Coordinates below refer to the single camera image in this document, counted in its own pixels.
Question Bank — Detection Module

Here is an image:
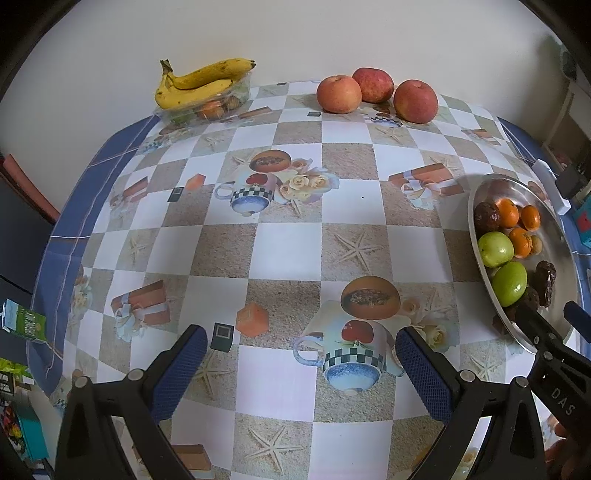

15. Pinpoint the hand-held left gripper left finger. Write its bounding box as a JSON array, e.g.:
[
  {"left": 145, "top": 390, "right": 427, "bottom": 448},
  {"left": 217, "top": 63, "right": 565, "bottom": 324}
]
[{"left": 55, "top": 324, "right": 208, "bottom": 480}]

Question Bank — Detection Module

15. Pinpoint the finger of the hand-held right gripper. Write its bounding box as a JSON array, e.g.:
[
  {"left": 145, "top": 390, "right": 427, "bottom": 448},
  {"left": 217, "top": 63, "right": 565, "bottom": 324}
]
[
  {"left": 515, "top": 304, "right": 566, "bottom": 365},
  {"left": 563, "top": 301, "right": 591, "bottom": 344}
]

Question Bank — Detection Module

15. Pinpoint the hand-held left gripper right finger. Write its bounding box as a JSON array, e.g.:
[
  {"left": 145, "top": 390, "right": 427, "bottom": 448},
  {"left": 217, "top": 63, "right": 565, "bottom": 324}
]
[{"left": 394, "top": 325, "right": 550, "bottom": 480}]

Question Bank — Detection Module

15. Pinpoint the dark wrinkled dried date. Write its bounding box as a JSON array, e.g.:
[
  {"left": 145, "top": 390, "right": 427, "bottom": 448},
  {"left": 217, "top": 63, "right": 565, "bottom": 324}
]
[
  {"left": 474, "top": 202, "right": 502, "bottom": 234},
  {"left": 536, "top": 261, "right": 557, "bottom": 308},
  {"left": 515, "top": 286, "right": 541, "bottom": 319}
]

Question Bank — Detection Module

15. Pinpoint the green apple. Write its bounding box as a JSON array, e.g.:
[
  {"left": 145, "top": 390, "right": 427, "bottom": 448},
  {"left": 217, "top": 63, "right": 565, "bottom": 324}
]
[
  {"left": 491, "top": 261, "right": 528, "bottom": 308},
  {"left": 478, "top": 232, "right": 515, "bottom": 267}
]

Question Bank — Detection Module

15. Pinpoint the round metal plate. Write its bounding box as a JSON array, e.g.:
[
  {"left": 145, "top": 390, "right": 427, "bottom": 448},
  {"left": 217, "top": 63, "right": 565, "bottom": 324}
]
[{"left": 467, "top": 174, "right": 583, "bottom": 352}]

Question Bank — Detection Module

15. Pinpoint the small orange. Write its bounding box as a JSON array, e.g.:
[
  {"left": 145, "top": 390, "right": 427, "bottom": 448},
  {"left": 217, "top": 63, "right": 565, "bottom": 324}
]
[
  {"left": 519, "top": 204, "right": 542, "bottom": 232},
  {"left": 508, "top": 227, "right": 533, "bottom": 259},
  {"left": 495, "top": 198, "right": 520, "bottom": 228}
]

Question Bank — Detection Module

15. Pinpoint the person's right hand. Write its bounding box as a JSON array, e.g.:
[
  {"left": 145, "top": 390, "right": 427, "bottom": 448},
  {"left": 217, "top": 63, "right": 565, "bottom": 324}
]
[{"left": 545, "top": 422, "right": 571, "bottom": 480}]

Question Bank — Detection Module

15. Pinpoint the teal box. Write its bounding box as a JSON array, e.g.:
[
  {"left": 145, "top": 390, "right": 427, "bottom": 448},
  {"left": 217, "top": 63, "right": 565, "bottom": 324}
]
[{"left": 573, "top": 194, "right": 591, "bottom": 247}]

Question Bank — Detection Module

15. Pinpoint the white plastic device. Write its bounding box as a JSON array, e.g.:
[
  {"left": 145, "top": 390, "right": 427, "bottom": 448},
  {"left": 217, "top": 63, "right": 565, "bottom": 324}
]
[{"left": 533, "top": 159, "right": 573, "bottom": 215}]

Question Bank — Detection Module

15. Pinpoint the black box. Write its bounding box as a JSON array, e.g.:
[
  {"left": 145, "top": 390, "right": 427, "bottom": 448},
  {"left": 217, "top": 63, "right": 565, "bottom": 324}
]
[{"left": 555, "top": 165, "right": 583, "bottom": 200}]

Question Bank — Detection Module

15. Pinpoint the green carton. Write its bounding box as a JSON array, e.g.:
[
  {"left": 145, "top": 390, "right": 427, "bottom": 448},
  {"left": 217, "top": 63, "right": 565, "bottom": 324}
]
[{"left": 0, "top": 299, "right": 48, "bottom": 344}]

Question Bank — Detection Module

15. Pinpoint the teal packet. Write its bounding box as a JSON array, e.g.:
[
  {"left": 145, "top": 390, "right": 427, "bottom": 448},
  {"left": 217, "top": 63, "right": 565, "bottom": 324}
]
[{"left": 11, "top": 406, "right": 49, "bottom": 460}]

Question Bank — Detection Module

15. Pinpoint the checkered printed tablecloth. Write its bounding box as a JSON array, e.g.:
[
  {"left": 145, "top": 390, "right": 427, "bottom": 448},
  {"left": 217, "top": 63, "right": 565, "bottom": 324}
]
[{"left": 28, "top": 79, "right": 591, "bottom": 480}]

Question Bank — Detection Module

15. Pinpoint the cream wooden furniture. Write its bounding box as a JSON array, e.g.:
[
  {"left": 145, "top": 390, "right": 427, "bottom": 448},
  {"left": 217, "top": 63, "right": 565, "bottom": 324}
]
[{"left": 540, "top": 80, "right": 591, "bottom": 162}]

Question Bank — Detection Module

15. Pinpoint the dark furniture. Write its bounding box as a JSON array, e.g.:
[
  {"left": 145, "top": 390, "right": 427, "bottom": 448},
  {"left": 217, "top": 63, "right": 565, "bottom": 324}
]
[{"left": 0, "top": 175, "right": 56, "bottom": 296}]

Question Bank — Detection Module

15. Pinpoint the reddish wooden board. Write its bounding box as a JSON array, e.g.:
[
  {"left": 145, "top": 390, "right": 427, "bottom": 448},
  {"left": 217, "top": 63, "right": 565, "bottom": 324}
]
[{"left": 0, "top": 154, "right": 61, "bottom": 222}]

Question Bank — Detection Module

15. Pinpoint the red apple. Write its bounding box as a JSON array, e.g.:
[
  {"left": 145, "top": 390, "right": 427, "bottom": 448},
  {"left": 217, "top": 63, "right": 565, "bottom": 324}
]
[
  {"left": 393, "top": 79, "right": 438, "bottom": 124},
  {"left": 317, "top": 75, "right": 362, "bottom": 114},
  {"left": 352, "top": 67, "right": 394, "bottom": 103}
]

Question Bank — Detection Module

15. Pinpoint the yellow banana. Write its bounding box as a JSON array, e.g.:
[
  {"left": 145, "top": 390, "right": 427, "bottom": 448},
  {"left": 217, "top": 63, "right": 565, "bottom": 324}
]
[
  {"left": 161, "top": 58, "right": 257, "bottom": 90},
  {"left": 154, "top": 78, "right": 234, "bottom": 110}
]

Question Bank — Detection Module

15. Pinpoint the clear plastic container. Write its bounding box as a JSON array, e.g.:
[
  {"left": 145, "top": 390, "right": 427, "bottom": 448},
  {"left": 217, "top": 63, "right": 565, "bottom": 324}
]
[{"left": 154, "top": 74, "right": 254, "bottom": 127}]

